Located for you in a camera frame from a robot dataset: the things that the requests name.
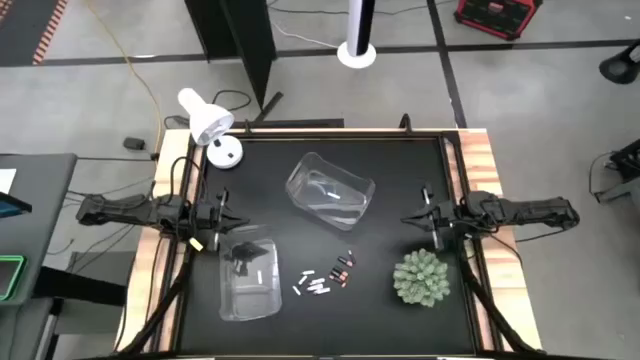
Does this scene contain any red black tool case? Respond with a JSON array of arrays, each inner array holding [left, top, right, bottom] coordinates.
[[453, 0, 544, 41]]

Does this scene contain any clear plastic bin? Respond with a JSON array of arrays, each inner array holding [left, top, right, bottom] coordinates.
[[217, 224, 283, 322], [284, 151, 377, 232]]

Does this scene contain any grey desk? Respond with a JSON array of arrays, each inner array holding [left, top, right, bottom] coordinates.
[[0, 153, 79, 307]]

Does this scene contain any black lamp cord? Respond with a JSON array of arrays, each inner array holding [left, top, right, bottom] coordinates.
[[163, 89, 252, 130]]

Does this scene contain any yellow floor cable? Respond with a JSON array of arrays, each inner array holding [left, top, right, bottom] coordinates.
[[82, 0, 164, 154]]

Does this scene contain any green framed device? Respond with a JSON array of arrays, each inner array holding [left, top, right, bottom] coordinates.
[[0, 254, 27, 302]]

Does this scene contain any grey metal cart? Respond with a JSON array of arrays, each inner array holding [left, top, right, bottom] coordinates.
[[0, 297, 64, 360]]

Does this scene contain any black equipment stand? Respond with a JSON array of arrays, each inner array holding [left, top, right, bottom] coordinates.
[[594, 138, 640, 205]]

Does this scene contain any white black pole stand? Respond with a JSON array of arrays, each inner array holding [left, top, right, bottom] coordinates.
[[336, 0, 377, 70]]

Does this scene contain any black partition panel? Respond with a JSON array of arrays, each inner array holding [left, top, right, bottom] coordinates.
[[183, 0, 284, 124]]

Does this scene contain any dark tablet screen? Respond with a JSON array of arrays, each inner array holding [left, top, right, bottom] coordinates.
[[0, 191, 33, 219]]

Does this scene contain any white desk lamp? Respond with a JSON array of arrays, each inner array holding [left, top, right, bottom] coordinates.
[[177, 87, 245, 170]]

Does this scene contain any black stool base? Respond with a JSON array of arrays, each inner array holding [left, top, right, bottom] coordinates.
[[598, 38, 640, 85]]

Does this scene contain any green artificial succulent plant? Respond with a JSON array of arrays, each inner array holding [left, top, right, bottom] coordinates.
[[392, 248, 451, 308]]

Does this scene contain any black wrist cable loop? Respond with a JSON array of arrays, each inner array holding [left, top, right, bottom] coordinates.
[[462, 227, 569, 269], [168, 155, 209, 211]]

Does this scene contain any white paper sheet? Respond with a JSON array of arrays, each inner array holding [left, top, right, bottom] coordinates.
[[0, 168, 18, 195]]

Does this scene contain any black mat orange striped edge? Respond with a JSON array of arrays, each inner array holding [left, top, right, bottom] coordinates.
[[0, 0, 69, 67]]

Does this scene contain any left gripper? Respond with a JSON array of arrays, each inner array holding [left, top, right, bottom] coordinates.
[[192, 187, 250, 253]]

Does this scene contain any white floor cable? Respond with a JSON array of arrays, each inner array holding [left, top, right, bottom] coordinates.
[[272, 22, 341, 50]]

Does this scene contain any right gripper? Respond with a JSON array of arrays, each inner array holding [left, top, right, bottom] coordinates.
[[400, 182, 459, 252]]

